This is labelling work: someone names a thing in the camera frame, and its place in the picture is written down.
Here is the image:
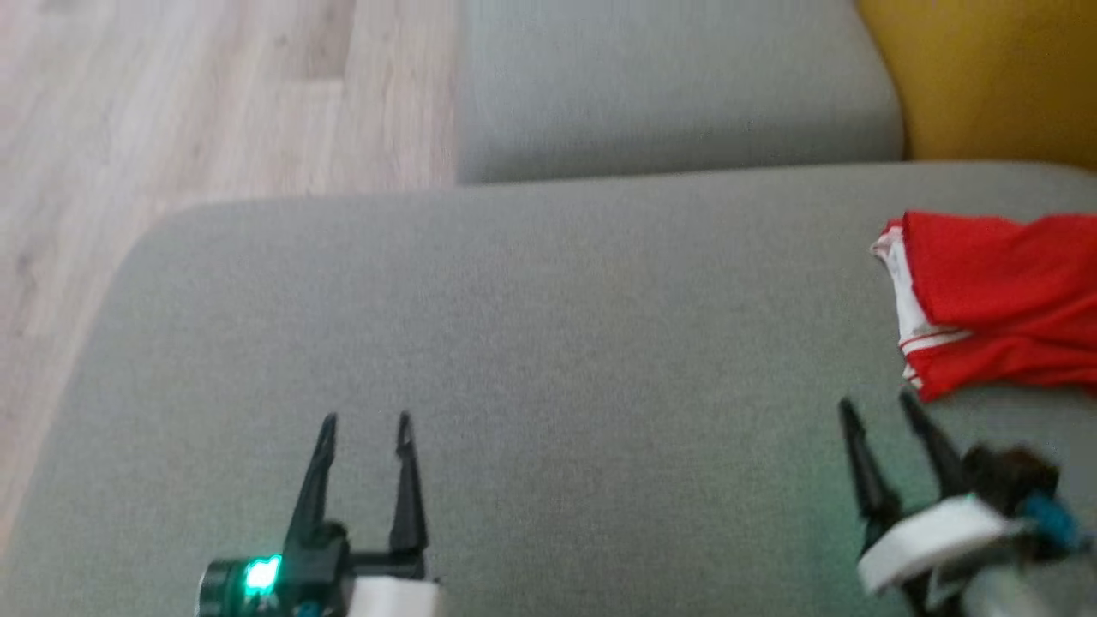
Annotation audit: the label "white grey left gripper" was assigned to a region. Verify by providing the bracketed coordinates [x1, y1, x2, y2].
[197, 411, 442, 617]

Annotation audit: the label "red shorts with white stripes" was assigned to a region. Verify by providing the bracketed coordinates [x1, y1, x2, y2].
[870, 210, 1097, 404]

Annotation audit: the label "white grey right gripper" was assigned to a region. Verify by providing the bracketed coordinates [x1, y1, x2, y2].
[838, 390, 1031, 617]

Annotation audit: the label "large grey sofa chaise cushion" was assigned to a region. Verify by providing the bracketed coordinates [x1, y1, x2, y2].
[0, 161, 1097, 617]

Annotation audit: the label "grey sofa seat cushion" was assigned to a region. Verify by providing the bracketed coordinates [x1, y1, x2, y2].
[454, 0, 908, 185]

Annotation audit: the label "yellow sofa back cushion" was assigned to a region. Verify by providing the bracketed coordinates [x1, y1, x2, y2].
[857, 0, 1097, 168]

